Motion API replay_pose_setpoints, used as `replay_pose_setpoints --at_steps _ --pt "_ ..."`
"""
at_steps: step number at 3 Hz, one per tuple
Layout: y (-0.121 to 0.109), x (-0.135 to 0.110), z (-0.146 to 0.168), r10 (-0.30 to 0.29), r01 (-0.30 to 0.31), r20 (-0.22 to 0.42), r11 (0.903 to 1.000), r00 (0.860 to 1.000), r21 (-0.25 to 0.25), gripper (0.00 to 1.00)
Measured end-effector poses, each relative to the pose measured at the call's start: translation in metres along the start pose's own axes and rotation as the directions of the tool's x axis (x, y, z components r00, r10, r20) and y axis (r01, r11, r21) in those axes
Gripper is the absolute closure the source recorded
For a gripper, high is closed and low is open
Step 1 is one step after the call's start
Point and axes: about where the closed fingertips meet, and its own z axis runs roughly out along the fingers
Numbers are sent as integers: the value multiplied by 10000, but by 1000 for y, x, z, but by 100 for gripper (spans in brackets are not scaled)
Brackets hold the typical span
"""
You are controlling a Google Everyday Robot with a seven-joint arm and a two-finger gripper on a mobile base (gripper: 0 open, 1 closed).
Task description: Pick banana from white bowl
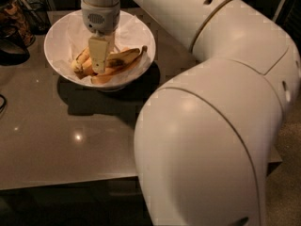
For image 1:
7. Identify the orange banana middle left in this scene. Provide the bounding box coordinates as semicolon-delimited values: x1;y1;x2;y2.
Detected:
82;58;94;75

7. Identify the patterned brown jar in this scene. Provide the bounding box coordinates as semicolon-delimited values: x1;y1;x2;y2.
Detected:
0;0;35;47

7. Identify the black wire basket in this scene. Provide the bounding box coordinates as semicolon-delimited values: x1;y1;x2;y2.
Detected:
0;25;30;66

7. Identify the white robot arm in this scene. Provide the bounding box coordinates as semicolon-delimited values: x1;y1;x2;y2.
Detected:
82;0;300;226

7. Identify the black wire holder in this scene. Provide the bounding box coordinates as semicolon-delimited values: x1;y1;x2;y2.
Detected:
23;0;51;35

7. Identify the white bowl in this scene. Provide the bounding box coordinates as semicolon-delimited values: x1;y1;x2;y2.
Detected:
43;7;157;92

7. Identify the yellow banana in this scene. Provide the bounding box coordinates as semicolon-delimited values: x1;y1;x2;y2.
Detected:
106;48;140;68
71;47;90;73

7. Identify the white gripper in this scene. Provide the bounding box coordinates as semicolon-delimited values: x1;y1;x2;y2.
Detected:
81;0;120;73

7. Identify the long orange banana front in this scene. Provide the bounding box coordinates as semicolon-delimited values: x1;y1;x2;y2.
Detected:
91;45;148;85

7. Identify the black cable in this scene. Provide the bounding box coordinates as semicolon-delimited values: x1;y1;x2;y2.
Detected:
0;93;8;114

